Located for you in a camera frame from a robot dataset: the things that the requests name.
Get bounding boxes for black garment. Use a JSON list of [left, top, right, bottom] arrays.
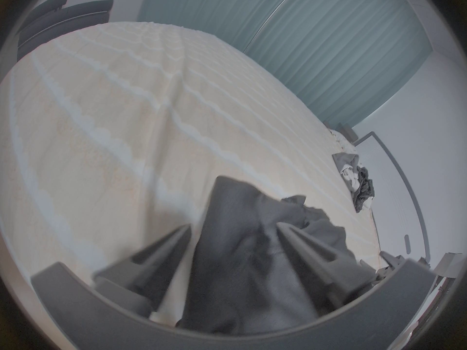
[[175, 175, 378, 336]]

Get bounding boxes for black chest of drawers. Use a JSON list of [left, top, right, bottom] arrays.
[[16, 0, 114, 62]]

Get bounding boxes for grey bedside table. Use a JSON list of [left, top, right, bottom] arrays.
[[324, 121, 360, 140]]

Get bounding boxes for white printed pillow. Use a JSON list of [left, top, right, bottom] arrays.
[[328, 128, 357, 154]]

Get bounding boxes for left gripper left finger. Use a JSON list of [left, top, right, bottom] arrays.
[[93, 224, 192, 318]]

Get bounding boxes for bed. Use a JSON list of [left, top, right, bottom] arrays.
[[0, 20, 433, 327]]

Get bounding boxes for pile of clothes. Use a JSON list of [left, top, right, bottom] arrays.
[[332, 152, 376, 213]]

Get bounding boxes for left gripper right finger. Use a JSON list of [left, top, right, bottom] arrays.
[[276, 223, 376, 316]]

